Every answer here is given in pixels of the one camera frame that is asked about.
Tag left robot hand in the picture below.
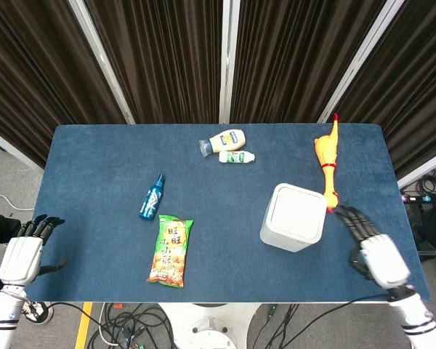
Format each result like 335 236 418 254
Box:
0 214 69 288

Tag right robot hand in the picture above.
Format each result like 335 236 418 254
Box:
333 205 412 290

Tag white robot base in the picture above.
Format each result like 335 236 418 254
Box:
158 302 259 349

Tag white square box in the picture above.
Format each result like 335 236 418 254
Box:
259 182 328 254

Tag black garment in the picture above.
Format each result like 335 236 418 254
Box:
0 207 23 245

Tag black white shoe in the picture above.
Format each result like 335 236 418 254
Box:
21 301 55 325

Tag yellow rubber chicken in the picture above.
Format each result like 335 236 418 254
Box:
314 112 341 214

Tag blue spray bottle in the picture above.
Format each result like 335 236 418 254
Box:
138 174 166 221

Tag green snack bag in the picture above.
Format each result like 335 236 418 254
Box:
146 214 194 289

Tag blue table cover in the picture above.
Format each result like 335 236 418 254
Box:
24 123 430 303

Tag dark brown curtain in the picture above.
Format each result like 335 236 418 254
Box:
0 0 128 170
334 0 436 181
229 0 388 124
84 0 226 125

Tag small white green bottle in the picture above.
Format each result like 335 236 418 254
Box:
218 150 256 164

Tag cream mayonnaise bottle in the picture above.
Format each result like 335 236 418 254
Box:
198 129 247 160

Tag white floor cable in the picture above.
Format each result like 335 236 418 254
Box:
0 194 36 212

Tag long black cable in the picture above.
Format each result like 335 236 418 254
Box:
246 294 390 349

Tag coiled black cables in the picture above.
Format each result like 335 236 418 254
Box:
416 169 436 197

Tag white frame rail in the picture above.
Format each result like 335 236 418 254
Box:
397 145 436 190

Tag black floor cable bundle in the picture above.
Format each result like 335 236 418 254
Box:
47 302 177 349

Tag white frame post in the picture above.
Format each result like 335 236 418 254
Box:
217 0 240 124
67 0 136 125
316 0 406 124

